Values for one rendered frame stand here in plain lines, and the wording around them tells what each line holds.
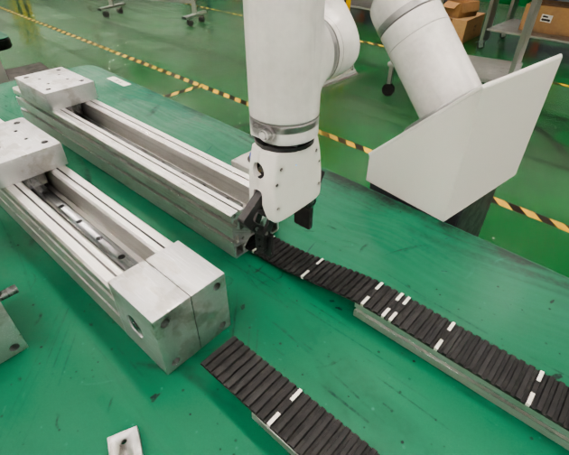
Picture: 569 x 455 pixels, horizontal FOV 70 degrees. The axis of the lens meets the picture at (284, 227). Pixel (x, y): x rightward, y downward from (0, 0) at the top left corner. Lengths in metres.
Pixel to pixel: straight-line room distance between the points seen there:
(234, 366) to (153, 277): 0.14
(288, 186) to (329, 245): 0.19
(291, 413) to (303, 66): 0.35
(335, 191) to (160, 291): 0.43
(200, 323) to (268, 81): 0.29
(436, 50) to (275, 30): 0.43
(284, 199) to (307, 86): 0.14
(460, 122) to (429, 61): 0.17
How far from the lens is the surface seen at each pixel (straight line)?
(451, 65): 0.82
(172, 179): 0.69
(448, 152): 0.71
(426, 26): 0.83
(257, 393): 0.46
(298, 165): 0.52
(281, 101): 0.46
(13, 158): 0.77
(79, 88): 1.06
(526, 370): 0.54
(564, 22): 5.21
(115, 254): 0.61
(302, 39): 0.45
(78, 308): 0.64
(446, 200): 0.75
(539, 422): 0.54
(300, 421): 0.45
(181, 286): 0.48
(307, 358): 0.52
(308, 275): 0.59
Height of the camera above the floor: 1.21
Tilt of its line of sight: 38 degrees down
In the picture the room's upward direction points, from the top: straight up
